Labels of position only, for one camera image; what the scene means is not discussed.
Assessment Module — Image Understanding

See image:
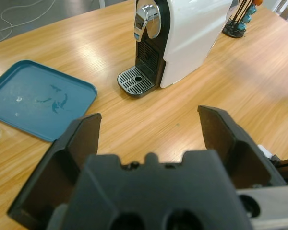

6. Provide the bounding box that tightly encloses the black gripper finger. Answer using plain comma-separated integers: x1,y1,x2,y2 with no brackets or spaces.
197,104,288,190
7,113,102,228

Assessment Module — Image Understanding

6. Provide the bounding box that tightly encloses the white capsule coffee machine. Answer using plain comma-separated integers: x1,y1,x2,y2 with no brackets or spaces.
117,0,233,99

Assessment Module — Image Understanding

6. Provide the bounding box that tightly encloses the teal plastic tray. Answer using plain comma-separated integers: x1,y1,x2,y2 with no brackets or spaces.
0,59,98,142

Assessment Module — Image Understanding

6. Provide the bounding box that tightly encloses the black capsule holder with rods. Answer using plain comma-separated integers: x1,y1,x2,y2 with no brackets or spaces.
222,0,257,38

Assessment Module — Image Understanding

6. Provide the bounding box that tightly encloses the white floor cable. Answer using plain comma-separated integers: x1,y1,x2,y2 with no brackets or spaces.
0,0,56,46

